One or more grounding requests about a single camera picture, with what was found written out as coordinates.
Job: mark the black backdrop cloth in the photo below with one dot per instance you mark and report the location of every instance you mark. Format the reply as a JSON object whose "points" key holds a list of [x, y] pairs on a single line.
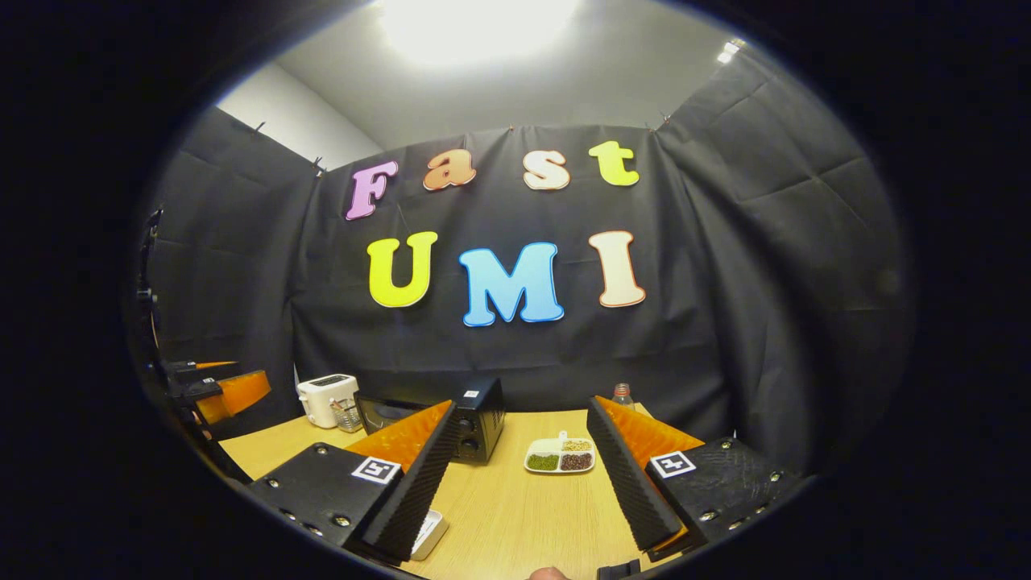
{"points": [[725, 322]]}

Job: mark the small ceiling light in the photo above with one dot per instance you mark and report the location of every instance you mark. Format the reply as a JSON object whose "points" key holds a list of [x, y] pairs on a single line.
{"points": [[730, 51]]}

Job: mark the clear utensil holder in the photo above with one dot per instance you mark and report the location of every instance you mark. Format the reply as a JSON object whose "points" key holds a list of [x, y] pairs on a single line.
{"points": [[348, 417]]}

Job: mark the white divided dish with beans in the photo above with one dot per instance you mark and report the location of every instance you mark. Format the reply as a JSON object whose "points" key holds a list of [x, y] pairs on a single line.
{"points": [[556, 445]]}

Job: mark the plastic bottle with red label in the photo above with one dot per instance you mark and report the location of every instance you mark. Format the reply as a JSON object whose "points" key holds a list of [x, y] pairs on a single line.
{"points": [[622, 396]]}

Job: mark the small white plate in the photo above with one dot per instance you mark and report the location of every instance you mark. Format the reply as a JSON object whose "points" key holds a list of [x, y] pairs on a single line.
{"points": [[431, 532]]}

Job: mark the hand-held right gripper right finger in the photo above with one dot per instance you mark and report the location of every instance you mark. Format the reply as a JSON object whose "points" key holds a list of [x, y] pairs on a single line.
{"points": [[628, 483]]}

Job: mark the large ceiling light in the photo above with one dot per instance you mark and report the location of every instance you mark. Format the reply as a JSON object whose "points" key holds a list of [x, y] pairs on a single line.
{"points": [[475, 28]]}

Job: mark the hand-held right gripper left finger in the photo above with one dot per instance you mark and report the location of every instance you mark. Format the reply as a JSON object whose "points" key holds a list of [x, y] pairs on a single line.
{"points": [[419, 491]]}

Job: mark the white toaster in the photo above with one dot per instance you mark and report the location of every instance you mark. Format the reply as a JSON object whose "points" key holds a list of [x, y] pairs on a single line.
{"points": [[322, 399]]}

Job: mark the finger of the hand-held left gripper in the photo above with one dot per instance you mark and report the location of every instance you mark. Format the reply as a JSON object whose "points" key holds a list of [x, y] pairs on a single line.
{"points": [[242, 391], [216, 366]]}

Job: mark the black electric oven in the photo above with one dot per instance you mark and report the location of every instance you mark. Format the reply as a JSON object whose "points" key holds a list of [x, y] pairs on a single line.
{"points": [[483, 419]]}

